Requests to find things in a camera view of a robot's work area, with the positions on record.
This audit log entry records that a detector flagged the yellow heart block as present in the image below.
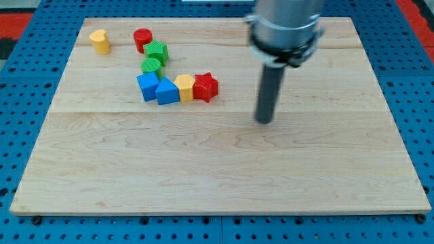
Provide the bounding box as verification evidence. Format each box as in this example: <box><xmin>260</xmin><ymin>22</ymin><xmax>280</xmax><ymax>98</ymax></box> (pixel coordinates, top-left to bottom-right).
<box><xmin>89</xmin><ymin>29</ymin><xmax>110</xmax><ymax>55</ymax></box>

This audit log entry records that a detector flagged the yellow hexagon block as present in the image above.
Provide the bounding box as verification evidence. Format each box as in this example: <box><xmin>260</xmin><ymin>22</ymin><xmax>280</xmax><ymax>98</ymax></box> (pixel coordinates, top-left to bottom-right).
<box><xmin>174</xmin><ymin>74</ymin><xmax>195</xmax><ymax>102</ymax></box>

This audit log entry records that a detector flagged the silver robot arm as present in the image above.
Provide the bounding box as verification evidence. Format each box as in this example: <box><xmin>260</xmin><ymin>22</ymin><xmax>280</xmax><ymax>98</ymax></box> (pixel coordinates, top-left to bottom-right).
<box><xmin>245</xmin><ymin>0</ymin><xmax>323</xmax><ymax>124</ymax></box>

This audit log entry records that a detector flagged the green cylinder block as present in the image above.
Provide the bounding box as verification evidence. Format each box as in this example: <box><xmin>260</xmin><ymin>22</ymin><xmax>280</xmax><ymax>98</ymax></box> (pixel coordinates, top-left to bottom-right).
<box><xmin>140</xmin><ymin>58</ymin><xmax>163</xmax><ymax>80</ymax></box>

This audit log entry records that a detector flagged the red star block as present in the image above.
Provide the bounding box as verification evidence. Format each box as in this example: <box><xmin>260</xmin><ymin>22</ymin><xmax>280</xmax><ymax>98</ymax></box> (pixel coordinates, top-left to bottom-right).
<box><xmin>193</xmin><ymin>72</ymin><xmax>218</xmax><ymax>103</ymax></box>

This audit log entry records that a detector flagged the blue cube block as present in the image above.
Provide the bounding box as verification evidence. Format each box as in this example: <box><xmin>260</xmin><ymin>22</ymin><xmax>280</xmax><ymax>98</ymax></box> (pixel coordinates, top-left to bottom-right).
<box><xmin>136</xmin><ymin>72</ymin><xmax>159</xmax><ymax>102</ymax></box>

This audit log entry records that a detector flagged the green star block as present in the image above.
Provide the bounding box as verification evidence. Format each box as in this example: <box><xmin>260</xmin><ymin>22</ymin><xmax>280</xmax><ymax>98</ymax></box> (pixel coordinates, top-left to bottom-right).
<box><xmin>143</xmin><ymin>40</ymin><xmax>169</xmax><ymax>66</ymax></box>

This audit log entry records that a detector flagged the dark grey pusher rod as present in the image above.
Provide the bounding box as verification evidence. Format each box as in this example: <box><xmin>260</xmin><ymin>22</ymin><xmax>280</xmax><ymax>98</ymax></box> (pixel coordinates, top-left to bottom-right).
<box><xmin>254</xmin><ymin>65</ymin><xmax>285</xmax><ymax>124</ymax></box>

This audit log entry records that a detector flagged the blue triangle block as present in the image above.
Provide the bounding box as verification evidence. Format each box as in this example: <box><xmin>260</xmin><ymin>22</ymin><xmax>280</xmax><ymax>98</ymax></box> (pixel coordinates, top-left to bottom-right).
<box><xmin>155</xmin><ymin>77</ymin><xmax>180</xmax><ymax>105</ymax></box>

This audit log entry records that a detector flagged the red cylinder block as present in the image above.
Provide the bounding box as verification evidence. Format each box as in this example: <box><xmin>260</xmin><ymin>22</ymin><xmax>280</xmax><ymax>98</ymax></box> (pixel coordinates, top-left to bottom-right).
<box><xmin>133</xmin><ymin>28</ymin><xmax>153</xmax><ymax>54</ymax></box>

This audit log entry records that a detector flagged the wooden board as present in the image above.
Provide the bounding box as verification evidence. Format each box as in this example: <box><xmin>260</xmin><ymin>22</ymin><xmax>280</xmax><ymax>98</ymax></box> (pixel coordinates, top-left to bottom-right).
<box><xmin>10</xmin><ymin>17</ymin><xmax>431</xmax><ymax>216</ymax></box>

